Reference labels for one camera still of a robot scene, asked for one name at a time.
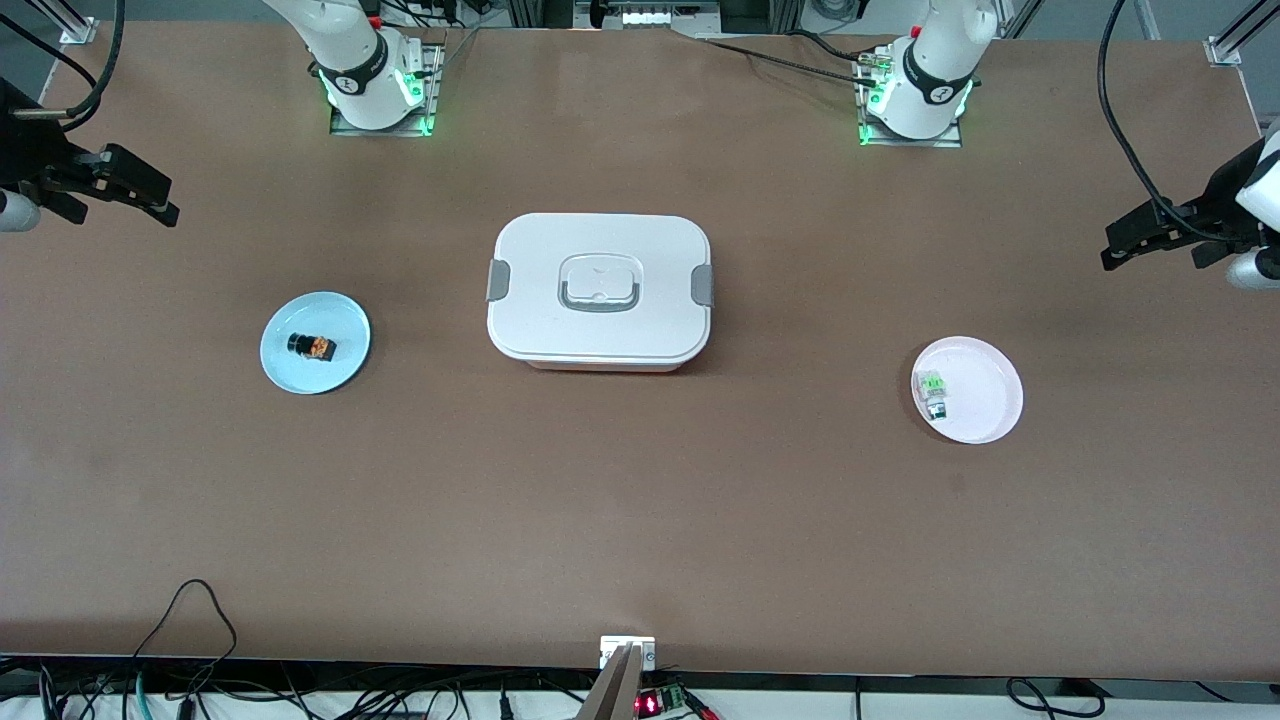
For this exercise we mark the orange black push-button switch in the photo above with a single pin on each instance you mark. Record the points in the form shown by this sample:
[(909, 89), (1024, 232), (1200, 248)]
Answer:
[(312, 347)]

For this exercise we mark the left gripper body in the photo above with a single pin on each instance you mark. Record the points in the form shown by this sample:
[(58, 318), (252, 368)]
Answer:
[(1222, 196)]

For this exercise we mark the pink plate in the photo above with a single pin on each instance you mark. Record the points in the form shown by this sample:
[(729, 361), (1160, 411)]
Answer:
[(985, 400)]

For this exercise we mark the green push-button switch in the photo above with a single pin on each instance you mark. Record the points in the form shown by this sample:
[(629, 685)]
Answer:
[(934, 392)]

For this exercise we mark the light blue plate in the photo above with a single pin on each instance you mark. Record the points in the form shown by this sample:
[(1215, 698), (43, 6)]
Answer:
[(300, 375)]

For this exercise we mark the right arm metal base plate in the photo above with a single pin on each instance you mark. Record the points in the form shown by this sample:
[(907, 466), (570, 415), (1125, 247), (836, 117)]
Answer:
[(437, 95)]

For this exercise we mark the white lidded box grey latches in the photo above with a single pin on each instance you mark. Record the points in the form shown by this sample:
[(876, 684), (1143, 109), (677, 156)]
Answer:
[(530, 300)]

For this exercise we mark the aluminium frame post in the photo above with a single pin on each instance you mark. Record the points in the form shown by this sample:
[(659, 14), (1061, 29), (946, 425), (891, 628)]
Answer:
[(78, 30), (1225, 50)]

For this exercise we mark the red display module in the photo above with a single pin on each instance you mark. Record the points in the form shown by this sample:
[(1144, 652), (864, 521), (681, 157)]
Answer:
[(655, 704)]

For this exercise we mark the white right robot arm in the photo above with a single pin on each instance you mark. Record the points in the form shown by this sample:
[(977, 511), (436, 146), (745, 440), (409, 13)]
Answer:
[(355, 70)]

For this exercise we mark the white power strip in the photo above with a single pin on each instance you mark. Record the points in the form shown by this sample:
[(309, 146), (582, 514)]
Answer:
[(665, 16)]

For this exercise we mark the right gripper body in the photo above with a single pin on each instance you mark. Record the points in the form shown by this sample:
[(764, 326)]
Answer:
[(22, 152)]

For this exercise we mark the aluminium camera mount post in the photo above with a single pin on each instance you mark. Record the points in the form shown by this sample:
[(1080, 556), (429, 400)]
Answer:
[(626, 652)]

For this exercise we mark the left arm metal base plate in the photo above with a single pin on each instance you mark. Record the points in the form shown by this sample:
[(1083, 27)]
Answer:
[(955, 140)]

